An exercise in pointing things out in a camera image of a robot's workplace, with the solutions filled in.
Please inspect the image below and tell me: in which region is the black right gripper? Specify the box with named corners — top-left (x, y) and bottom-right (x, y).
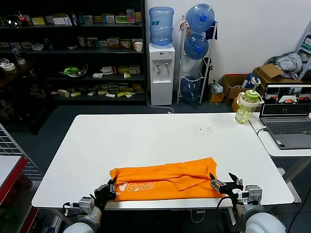
top-left (208, 172), bottom-right (244, 198)

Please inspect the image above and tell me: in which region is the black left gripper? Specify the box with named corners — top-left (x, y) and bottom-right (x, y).
top-left (94, 178), bottom-right (121, 207)

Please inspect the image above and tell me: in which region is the orange t-shirt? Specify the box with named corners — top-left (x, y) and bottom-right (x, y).
top-left (109, 157), bottom-right (226, 201)

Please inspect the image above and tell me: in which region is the grey pile of clothes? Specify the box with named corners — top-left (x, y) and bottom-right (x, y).
top-left (268, 51), bottom-right (303, 73)

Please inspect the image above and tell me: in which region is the white side table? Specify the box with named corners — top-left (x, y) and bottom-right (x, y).
top-left (248, 113), bottom-right (311, 203)

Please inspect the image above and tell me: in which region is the green lidded drinking bottle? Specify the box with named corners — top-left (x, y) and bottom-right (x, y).
top-left (234, 78), bottom-right (265, 125)

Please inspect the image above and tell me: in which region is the grey laptop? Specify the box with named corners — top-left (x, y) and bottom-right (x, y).
top-left (259, 83), bottom-right (311, 150)

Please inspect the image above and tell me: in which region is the small yellow cardboard box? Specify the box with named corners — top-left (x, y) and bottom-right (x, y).
top-left (209, 92), bottom-right (225, 103)

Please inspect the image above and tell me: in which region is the open brown cardboard box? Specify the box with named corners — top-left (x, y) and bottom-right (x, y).
top-left (222, 74), bottom-right (256, 105)

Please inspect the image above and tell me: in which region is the crumpled plastic bag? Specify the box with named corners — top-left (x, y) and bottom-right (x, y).
top-left (209, 80), bottom-right (224, 95)

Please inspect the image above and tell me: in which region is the blue and white bag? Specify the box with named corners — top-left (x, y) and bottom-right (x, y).
top-left (242, 72), bottom-right (256, 89)

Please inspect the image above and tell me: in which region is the black shelf unit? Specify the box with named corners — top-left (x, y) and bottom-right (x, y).
top-left (0, 0), bottom-right (146, 105)

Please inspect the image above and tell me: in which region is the white water dispenser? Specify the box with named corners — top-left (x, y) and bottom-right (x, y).
top-left (148, 43), bottom-right (176, 106)

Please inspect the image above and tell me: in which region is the black tripod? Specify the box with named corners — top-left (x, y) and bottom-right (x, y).
top-left (203, 57), bottom-right (215, 84)

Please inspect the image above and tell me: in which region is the white red medicine box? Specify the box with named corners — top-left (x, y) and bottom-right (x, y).
top-left (101, 66), bottom-right (117, 76)

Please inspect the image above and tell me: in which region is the large brown cardboard box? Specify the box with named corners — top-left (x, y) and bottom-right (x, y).
top-left (252, 63), bottom-right (303, 97)

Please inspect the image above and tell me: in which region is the white metal jug rack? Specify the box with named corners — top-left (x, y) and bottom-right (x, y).
top-left (176, 16), bottom-right (219, 105)

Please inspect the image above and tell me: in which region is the bowl with green fruit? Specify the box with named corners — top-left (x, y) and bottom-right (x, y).
top-left (59, 63), bottom-right (88, 79)

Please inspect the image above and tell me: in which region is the blue hanging cloth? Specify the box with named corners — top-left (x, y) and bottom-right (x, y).
top-left (205, 25), bottom-right (219, 41)

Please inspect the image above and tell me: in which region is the dark glass bottle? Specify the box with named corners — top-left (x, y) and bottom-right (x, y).
top-left (43, 36), bottom-right (53, 51)

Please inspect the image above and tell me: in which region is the clear plastic bottle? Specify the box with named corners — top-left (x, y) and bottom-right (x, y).
top-left (12, 46), bottom-right (26, 65)

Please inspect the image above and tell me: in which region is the blue water jug with label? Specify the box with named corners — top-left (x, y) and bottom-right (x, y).
top-left (148, 6), bottom-right (174, 47)

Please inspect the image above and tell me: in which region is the tall pink blue box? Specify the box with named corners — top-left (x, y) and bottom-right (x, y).
top-left (126, 9), bottom-right (136, 24)

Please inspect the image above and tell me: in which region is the cola bottle red label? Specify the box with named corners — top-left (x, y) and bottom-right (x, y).
top-left (17, 11), bottom-right (30, 27)

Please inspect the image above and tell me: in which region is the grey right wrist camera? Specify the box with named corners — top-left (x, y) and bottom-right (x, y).
top-left (237, 184), bottom-right (263, 205)

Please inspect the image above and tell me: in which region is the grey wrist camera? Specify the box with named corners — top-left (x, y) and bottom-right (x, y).
top-left (79, 197), bottom-right (95, 215)
top-left (237, 184), bottom-right (263, 205)

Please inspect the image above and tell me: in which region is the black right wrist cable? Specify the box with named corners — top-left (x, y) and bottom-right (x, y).
top-left (215, 195), bottom-right (234, 233)

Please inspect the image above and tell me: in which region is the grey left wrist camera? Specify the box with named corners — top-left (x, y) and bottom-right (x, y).
top-left (79, 197), bottom-right (95, 215)

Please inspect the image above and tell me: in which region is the white cable under table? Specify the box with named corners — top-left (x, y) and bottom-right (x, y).
top-left (190, 209), bottom-right (206, 223)

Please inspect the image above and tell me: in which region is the white dispenser power cord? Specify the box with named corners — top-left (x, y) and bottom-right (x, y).
top-left (147, 80), bottom-right (175, 115)

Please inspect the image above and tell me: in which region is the white wire rack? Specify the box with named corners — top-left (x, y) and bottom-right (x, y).
top-left (0, 122), bottom-right (39, 170)

